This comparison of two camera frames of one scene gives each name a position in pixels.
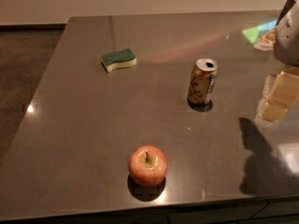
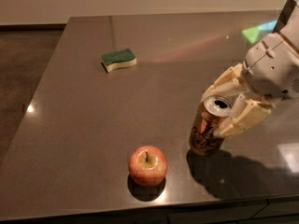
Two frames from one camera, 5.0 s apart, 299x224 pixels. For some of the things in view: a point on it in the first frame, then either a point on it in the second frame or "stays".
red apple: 148,165 stays
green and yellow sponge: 121,59 stays
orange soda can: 202,81 → 210,114
